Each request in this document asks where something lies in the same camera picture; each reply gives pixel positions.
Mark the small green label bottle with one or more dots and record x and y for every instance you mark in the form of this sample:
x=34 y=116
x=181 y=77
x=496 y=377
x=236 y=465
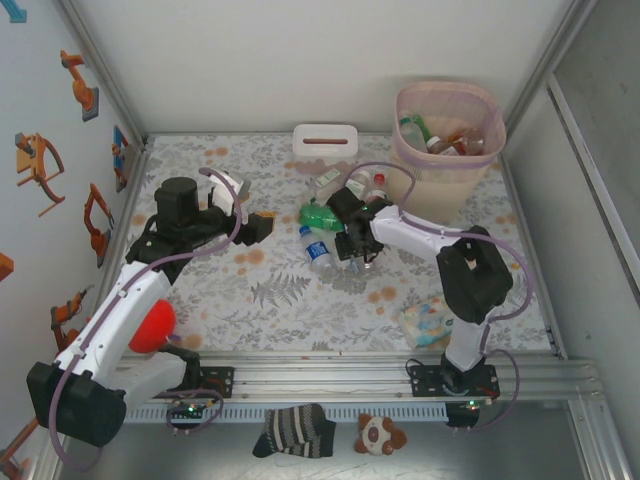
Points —
x=327 y=179

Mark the beige plastic waste bin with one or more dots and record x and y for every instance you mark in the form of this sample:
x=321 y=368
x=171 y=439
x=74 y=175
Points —
x=440 y=195

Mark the red toy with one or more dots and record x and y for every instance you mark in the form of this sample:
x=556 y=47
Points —
x=155 y=325

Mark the black grey striped sock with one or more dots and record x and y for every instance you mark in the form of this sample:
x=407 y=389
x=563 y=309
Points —
x=295 y=432

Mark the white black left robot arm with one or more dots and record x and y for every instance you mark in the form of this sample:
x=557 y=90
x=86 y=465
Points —
x=115 y=315

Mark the clear bottle green cap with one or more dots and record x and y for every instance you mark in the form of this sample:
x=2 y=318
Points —
x=411 y=135

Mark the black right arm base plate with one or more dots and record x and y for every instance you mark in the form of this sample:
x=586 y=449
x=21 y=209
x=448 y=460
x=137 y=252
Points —
x=425 y=382

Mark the brown white plush toy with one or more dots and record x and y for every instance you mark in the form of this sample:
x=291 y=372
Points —
x=380 y=435

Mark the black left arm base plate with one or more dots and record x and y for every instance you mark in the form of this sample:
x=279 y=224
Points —
x=220 y=382

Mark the red label tea bottle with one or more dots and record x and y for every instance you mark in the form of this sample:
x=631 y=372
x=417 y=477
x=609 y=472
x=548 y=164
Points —
x=472 y=146

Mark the green label white cap bottle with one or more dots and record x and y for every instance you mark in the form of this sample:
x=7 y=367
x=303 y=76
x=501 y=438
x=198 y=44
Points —
x=357 y=182

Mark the red label red cap bottle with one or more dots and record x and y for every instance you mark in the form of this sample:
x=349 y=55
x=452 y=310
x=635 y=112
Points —
x=379 y=187

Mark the aluminium table rail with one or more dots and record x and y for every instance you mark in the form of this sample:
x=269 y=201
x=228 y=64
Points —
x=325 y=380

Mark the blue label water bottle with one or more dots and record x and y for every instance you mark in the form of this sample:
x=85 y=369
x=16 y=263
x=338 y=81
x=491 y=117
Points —
x=316 y=250

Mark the colourful soft tissue pack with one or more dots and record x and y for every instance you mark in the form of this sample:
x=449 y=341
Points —
x=425 y=325

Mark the clear bottle blue cap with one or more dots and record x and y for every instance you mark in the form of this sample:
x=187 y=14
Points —
x=370 y=271

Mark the small circuit board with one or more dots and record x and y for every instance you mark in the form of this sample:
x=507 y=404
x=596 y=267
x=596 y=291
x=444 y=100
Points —
x=190 y=410

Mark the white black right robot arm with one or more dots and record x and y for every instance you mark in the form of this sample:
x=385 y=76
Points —
x=410 y=232

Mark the orange gripper wall sticker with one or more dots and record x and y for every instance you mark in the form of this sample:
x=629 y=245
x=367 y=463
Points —
x=30 y=165

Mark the white pink tissue box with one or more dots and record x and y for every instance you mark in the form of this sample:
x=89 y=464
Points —
x=305 y=150

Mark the blue red wall sticker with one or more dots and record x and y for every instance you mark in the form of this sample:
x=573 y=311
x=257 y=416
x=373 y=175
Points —
x=120 y=150

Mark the brown label drink bottle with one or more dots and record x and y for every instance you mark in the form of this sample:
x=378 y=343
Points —
x=440 y=146

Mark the aluminium frame post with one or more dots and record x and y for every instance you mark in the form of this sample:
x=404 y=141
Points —
x=112 y=75
x=574 y=20

